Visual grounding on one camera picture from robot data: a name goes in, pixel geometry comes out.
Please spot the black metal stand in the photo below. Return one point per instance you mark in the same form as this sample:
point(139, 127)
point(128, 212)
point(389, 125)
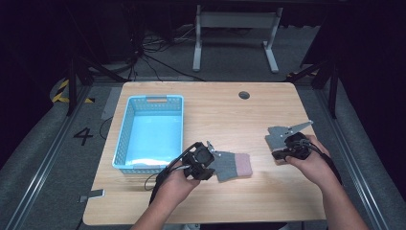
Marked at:
point(72, 86)
point(333, 92)

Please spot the white metal stand frame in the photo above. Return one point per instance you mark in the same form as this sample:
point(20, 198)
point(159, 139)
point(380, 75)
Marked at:
point(236, 19)

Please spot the grey sock with pink cuff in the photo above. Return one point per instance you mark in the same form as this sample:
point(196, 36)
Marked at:
point(231, 166)

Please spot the light blue plastic basket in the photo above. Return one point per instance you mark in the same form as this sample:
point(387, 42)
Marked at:
point(153, 134)

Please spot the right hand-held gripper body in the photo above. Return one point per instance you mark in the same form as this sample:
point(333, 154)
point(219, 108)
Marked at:
point(298, 145)

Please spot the person's left hand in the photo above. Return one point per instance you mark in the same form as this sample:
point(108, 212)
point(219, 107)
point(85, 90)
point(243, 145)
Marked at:
point(177, 188)

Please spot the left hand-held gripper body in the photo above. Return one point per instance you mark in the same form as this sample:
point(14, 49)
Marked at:
point(202, 155)

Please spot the small grey tape piece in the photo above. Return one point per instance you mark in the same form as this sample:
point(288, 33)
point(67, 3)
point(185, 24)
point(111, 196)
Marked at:
point(95, 193)

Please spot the person's right hand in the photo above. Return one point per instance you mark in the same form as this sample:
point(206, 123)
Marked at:
point(317, 166)

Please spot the yellow black hazard tape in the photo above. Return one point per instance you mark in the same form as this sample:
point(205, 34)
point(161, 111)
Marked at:
point(60, 92)

